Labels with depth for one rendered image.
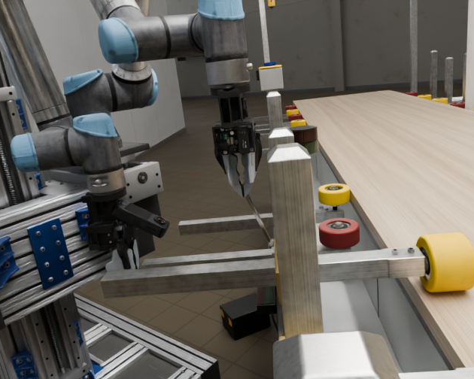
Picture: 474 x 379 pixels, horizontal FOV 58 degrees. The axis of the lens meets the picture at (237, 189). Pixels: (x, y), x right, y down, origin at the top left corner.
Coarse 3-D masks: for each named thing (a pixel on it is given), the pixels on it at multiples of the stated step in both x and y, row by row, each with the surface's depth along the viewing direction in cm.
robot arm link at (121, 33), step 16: (96, 0) 79; (112, 0) 76; (128, 0) 77; (112, 16) 75; (128, 16) 74; (160, 16) 76; (112, 32) 71; (128, 32) 72; (144, 32) 73; (160, 32) 74; (112, 48) 71; (128, 48) 72; (144, 48) 74; (160, 48) 75
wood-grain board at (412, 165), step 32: (352, 96) 316; (384, 96) 292; (320, 128) 202; (352, 128) 191; (384, 128) 182; (416, 128) 174; (448, 128) 166; (352, 160) 136; (384, 160) 132; (416, 160) 127; (448, 160) 123; (352, 192) 106; (384, 192) 103; (416, 192) 101; (448, 192) 98; (384, 224) 85; (416, 224) 83; (448, 224) 81; (416, 288) 62; (448, 320) 54; (448, 352) 50
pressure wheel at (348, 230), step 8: (320, 224) 87; (328, 224) 87; (336, 224) 85; (344, 224) 87; (352, 224) 85; (320, 232) 85; (328, 232) 83; (336, 232) 82; (344, 232) 82; (352, 232) 82; (320, 240) 86; (328, 240) 84; (336, 240) 83; (344, 240) 82; (352, 240) 83; (336, 248) 83
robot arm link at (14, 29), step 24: (0, 0) 83; (0, 24) 84; (24, 24) 86; (24, 48) 86; (24, 72) 87; (48, 72) 90; (24, 96) 90; (48, 96) 89; (48, 120) 90; (72, 120) 94
